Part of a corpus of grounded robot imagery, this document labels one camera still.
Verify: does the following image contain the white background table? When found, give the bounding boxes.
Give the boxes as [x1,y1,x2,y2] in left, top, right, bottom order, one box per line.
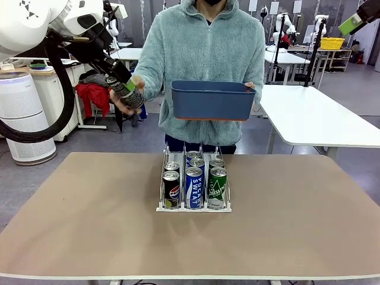
[264,50,311,86]
[109,47,144,75]

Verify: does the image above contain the person's left forearm teal sleeve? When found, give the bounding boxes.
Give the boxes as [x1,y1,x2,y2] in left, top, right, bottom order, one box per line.
[242,47,267,90]

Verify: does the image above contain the blue plastic basket orange trim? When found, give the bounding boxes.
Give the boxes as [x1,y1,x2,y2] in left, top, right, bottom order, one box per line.
[171,80,257,122]

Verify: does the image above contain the white desk wooden top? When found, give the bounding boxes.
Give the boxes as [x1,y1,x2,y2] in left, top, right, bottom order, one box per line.
[29,64,87,143]

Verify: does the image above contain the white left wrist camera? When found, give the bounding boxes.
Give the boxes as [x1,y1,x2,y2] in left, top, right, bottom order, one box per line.
[110,2,129,19]

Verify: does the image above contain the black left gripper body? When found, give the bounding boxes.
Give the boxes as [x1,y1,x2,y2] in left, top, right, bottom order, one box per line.
[64,23,121,78]

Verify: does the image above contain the red jacket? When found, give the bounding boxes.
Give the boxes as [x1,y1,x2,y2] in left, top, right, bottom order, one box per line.
[75,83,111,117]

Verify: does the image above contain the person in teal fleece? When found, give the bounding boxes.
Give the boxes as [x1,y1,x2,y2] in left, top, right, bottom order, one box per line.
[132,0,267,154]

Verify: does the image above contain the person's right forearm teal sleeve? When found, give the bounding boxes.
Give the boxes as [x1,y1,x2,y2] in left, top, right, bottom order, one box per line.
[132,47,167,100]

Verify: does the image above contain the white air purifier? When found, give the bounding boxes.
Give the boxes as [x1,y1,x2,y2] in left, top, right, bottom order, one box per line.
[0,71,57,166]

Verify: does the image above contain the yellow plastic crate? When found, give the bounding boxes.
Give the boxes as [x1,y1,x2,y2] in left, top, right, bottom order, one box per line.
[320,37,346,50]

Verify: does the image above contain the black left arm cable bundle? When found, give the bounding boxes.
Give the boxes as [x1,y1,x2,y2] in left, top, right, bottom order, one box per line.
[0,29,75,144]

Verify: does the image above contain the grey garment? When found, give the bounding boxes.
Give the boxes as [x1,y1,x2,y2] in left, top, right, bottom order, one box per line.
[78,69,109,87]

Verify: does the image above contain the wooden storage shelf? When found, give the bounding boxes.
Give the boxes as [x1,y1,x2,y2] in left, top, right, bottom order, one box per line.
[319,47,353,72]

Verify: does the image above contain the white side table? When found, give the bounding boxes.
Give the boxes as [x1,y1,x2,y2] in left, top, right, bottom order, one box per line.
[256,84,380,160]

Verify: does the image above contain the clear white can dispenser rack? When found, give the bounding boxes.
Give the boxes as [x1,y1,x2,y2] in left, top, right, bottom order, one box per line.
[156,141,233,213]

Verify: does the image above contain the black tripod stand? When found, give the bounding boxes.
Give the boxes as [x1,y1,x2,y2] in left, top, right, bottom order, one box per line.
[304,17,327,87]

